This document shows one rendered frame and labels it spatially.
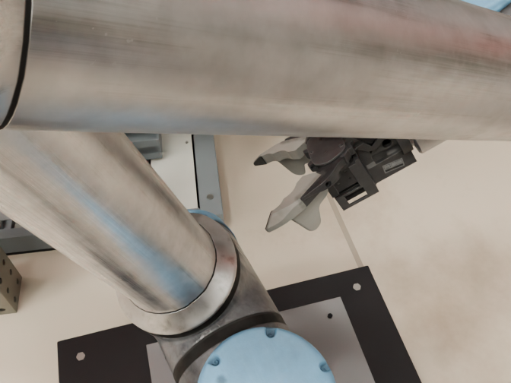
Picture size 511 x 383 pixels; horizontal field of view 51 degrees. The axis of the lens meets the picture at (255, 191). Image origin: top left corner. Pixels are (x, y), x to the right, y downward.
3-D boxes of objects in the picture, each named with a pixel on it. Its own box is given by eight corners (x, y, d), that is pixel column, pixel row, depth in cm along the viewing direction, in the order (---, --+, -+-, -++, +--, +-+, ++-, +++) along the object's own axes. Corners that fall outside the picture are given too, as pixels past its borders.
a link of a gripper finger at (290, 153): (271, 185, 80) (322, 182, 73) (249, 158, 76) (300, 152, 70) (279, 170, 81) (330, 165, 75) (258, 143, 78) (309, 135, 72)
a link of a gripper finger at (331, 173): (315, 210, 63) (357, 156, 66) (309, 201, 62) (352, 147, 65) (290, 201, 67) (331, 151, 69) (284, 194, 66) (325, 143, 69)
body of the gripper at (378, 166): (339, 215, 70) (424, 169, 67) (307, 170, 65) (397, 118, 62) (327, 181, 76) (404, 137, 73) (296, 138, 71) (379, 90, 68)
